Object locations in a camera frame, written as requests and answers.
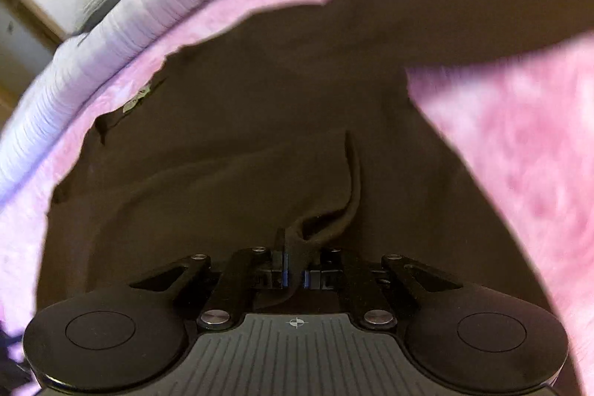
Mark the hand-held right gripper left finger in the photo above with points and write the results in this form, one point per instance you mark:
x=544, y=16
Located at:
x=280, y=273

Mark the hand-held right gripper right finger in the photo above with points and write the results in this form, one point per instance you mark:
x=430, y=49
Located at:
x=308, y=278

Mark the dark brown garment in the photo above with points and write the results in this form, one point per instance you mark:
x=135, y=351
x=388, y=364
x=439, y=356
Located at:
x=255, y=122

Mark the rolled white quilt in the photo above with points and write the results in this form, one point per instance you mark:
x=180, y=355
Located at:
x=93, y=52

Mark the pink rose blanket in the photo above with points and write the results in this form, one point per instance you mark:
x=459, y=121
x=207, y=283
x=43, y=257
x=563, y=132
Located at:
x=510, y=145

